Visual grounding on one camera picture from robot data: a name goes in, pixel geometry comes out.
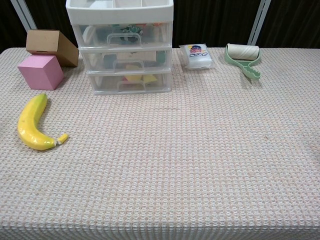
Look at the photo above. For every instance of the white metal frame post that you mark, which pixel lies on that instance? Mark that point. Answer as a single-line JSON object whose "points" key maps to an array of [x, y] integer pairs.
{"points": [[258, 22], [23, 15]]}

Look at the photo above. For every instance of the brown cardboard box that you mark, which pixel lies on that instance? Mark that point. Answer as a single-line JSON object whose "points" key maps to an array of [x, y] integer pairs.
{"points": [[47, 40]]}

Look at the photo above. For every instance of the black curtain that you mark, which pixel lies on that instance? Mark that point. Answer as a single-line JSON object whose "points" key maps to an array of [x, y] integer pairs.
{"points": [[212, 22]]}

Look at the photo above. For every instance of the pink cube block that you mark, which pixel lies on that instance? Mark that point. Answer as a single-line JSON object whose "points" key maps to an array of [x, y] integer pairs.
{"points": [[40, 72]]}

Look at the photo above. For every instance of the clear drawer with green toys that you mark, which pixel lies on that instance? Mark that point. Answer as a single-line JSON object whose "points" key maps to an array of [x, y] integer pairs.
{"points": [[155, 37]]}

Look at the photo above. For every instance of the green toy figures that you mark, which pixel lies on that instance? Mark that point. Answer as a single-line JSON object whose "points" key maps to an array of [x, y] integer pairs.
{"points": [[130, 29]]}

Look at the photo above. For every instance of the dark green object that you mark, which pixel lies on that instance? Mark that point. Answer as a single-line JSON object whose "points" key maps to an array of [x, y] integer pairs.
{"points": [[161, 57]]}

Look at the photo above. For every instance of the white plastic drawer cabinet frame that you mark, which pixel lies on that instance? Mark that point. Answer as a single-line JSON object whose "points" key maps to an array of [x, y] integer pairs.
{"points": [[120, 17]]}

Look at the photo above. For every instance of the yellow banana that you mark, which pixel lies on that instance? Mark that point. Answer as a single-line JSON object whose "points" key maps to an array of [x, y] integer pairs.
{"points": [[28, 125]]}

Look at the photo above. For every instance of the green lint roller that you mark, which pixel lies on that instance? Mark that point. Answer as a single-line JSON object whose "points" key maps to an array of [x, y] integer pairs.
{"points": [[243, 52]]}

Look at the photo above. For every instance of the white wrapped tissue packet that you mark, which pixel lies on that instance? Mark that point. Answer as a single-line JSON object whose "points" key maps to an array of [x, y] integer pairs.
{"points": [[198, 58]]}

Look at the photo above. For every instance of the yellow wrapped packet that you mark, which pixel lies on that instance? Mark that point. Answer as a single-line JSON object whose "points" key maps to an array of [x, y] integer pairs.
{"points": [[149, 78]]}

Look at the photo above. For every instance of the beige woven tablecloth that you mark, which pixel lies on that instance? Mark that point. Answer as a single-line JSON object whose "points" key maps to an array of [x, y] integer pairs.
{"points": [[175, 162]]}

